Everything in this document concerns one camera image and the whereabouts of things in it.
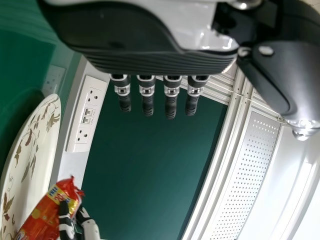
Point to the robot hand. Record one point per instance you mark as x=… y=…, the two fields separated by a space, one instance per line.
x=150 y=32
x=87 y=225

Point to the red biscuit packet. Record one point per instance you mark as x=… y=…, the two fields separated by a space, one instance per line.
x=42 y=215

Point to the plate with brown leaf pattern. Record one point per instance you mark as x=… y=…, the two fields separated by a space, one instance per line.
x=37 y=150

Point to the white socket strip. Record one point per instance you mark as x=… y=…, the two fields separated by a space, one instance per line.
x=85 y=117

